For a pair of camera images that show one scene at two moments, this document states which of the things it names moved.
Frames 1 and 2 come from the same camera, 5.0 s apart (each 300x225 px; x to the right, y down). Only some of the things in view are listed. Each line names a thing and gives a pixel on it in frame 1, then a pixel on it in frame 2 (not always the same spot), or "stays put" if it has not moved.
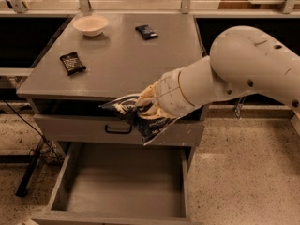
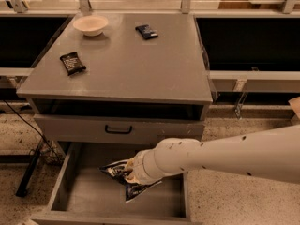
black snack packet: [72, 64] stays put
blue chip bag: [149, 129] → [132, 189]
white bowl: [91, 25] stays put
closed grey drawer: [112, 127] stays put
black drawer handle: [118, 131] stays put
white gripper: [168, 90] → [141, 169]
